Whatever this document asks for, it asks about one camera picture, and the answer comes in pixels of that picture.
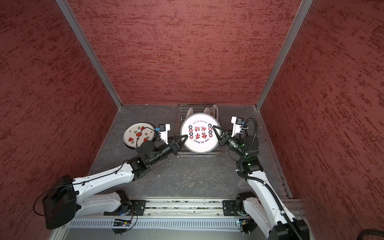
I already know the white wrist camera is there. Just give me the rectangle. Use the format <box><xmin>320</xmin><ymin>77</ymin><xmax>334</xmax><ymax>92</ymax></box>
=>
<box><xmin>231</xmin><ymin>117</ymin><xmax>244</xmax><ymax>137</ymax></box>
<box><xmin>155</xmin><ymin>124</ymin><xmax>171</xmax><ymax>145</ymax></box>

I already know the brown patterned plate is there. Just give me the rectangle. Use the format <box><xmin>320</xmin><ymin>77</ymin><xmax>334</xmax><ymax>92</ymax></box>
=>
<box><xmin>203</xmin><ymin>107</ymin><xmax>210</xmax><ymax>115</ymax></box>

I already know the left black thin cable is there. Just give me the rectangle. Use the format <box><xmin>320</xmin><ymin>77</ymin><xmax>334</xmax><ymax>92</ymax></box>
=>
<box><xmin>32</xmin><ymin>127</ymin><xmax>157</xmax><ymax>217</ymax></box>

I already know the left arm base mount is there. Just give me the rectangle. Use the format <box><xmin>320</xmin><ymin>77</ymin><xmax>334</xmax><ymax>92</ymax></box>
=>
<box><xmin>103</xmin><ymin>200</ymin><xmax>147</xmax><ymax>217</ymax></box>

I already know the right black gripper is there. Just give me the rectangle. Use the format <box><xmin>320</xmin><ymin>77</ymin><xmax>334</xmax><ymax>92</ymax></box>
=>
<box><xmin>212</xmin><ymin>125</ymin><xmax>247</xmax><ymax>159</ymax></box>

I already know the right aluminium corner post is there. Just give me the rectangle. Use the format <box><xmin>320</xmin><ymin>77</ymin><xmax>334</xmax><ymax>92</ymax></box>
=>
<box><xmin>256</xmin><ymin>0</ymin><xmax>313</xmax><ymax>111</ymax></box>

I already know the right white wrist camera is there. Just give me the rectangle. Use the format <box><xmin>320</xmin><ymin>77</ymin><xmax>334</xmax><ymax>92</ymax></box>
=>
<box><xmin>231</xmin><ymin>117</ymin><xmax>244</xmax><ymax>137</ymax></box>

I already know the aluminium corner post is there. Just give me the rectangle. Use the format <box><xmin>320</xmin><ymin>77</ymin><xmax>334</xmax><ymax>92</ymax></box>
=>
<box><xmin>56</xmin><ymin>0</ymin><xmax>124</xmax><ymax>111</ymax></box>
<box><xmin>256</xmin><ymin>0</ymin><xmax>313</xmax><ymax>111</ymax></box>

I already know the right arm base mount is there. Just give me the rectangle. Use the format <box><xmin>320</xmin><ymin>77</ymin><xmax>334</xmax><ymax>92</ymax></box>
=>
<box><xmin>222</xmin><ymin>200</ymin><xmax>240</xmax><ymax>217</ymax></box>

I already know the white watermelon pattern plate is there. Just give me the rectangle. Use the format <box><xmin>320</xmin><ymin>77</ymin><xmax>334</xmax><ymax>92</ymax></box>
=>
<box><xmin>123</xmin><ymin>123</ymin><xmax>156</xmax><ymax>149</ymax></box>

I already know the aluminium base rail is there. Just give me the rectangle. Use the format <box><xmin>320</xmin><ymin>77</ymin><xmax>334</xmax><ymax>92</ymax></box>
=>
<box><xmin>75</xmin><ymin>198</ymin><xmax>306</xmax><ymax>219</ymax></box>

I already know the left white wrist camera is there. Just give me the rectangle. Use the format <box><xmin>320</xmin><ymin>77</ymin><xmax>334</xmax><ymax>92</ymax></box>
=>
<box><xmin>155</xmin><ymin>124</ymin><xmax>171</xmax><ymax>145</ymax></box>

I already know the left aluminium corner post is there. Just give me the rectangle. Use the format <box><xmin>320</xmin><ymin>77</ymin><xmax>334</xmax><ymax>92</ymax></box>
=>
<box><xmin>56</xmin><ymin>0</ymin><xmax>124</xmax><ymax>111</ymax></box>

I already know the rightmost patterned plate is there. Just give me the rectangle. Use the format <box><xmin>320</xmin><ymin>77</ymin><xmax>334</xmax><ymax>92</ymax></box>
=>
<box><xmin>209</xmin><ymin>104</ymin><xmax>219</xmax><ymax>121</ymax></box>

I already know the wire dish rack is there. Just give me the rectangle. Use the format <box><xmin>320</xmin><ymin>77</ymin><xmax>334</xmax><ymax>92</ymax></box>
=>
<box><xmin>174</xmin><ymin>104</ymin><xmax>224</xmax><ymax>157</ymax></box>

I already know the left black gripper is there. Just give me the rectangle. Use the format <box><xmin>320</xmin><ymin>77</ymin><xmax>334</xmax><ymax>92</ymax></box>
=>
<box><xmin>149</xmin><ymin>133</ymin><xmax>189</xmax><ymax>166</ymax></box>

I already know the white perforated cable duct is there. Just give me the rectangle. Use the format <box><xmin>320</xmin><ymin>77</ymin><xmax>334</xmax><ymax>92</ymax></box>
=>
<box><xmin>68</xmin><ymin>218</ymin><xmax>240</xmax><ymax>232</ymax></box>

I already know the black hose bottom corner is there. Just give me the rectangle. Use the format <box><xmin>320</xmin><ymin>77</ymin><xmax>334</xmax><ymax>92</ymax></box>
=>
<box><xmin>356</xmin><ymin>228</ymin><xmax>384</xmax><ymax>240</ymax></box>

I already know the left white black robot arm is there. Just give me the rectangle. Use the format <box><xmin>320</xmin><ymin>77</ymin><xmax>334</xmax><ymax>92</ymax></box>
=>
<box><xmin>42</xmin><ymin>135</ymin><xmax>188</xmax><ymax>230</ymax></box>

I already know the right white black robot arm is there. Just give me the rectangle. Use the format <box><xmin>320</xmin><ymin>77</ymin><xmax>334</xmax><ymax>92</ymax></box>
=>
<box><xmin>212</xmin><ymin>126</ymin><xmax>310</xmax><ymax>240</ymax></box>

